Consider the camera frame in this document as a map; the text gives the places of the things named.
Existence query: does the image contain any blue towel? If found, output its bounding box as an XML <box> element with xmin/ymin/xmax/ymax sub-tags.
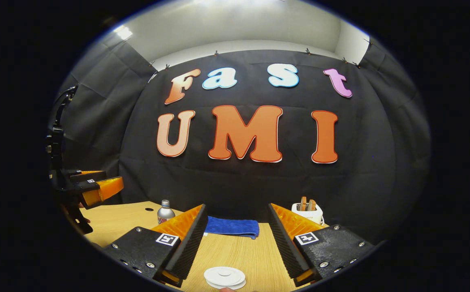
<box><xmin>205</xmin><ymin>216</ymin><xmax>260</xmax><ymax>240</ymax></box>

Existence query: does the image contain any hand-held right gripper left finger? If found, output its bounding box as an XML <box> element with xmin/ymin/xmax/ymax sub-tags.
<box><xmin>103</xmin><ymin>204</ymin><xmax>209</xmax><ymax>288</ymax></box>

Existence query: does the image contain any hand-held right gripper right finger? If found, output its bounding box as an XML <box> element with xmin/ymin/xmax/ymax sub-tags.
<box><xmin>268</xmin><ymin>203</ymin><xmax>377</xmax><ymax>287</ymax></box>

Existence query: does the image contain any white toaster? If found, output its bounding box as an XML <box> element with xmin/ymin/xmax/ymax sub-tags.
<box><xmin>291</xmin><ymin>203</ymin><xmax>325</xmax><ymax>226</ymax></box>

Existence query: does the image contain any silver water bottle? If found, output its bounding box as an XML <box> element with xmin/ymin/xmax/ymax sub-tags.
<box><xmin>157</xmin><ymin>200</ymin><xmax>176</xmax><ymax>225</ymax></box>

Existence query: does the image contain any black backdrop cloth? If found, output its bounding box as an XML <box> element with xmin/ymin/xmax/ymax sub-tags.
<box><xmin>52</xmin><ymin>39</ymin><xmax>432</xmax><ymax>244</ymax></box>

